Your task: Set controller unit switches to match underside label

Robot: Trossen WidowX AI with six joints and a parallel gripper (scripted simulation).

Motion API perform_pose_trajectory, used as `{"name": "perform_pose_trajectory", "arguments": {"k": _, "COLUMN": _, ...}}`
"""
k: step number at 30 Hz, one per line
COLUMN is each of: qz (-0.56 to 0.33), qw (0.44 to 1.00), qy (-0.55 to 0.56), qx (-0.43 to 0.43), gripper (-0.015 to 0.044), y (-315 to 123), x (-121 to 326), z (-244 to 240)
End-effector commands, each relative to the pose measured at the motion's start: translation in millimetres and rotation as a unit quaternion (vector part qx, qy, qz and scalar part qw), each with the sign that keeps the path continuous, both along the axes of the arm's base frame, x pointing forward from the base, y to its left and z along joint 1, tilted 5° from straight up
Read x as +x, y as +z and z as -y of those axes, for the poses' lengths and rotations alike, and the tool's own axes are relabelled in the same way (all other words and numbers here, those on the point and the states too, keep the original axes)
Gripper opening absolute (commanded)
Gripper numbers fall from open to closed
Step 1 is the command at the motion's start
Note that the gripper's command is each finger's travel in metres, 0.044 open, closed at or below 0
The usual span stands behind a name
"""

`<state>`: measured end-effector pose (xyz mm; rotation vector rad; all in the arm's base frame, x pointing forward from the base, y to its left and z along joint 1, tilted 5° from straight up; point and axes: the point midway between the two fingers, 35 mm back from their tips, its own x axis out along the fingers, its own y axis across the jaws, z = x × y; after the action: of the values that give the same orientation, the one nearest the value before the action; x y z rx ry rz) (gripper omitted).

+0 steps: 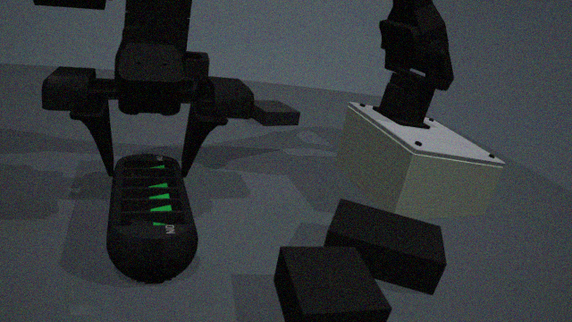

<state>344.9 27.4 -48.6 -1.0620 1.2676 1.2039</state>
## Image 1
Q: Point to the dark grey controller unit with green rocker switches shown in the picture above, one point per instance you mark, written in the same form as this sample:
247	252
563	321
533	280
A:
151	234

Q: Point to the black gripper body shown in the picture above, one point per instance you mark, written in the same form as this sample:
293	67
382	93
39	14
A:
78	90

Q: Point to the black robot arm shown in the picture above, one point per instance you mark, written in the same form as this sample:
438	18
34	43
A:
153	78

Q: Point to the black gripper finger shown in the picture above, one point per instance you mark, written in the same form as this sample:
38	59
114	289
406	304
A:
196	131
100	128

